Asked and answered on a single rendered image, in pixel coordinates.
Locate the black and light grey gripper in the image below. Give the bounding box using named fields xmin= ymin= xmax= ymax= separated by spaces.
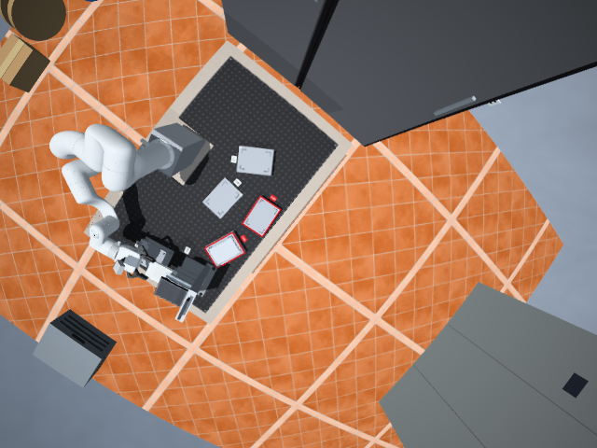
xmin=113 ymin=245 xmax=156 ymax=280

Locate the black microplate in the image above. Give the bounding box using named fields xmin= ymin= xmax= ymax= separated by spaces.
xmin=154 ymin=276 xmax=188 ymax=307

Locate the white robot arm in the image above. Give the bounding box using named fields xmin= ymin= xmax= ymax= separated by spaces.
xmin=49 ymin=124 xmax=174 ymax=259

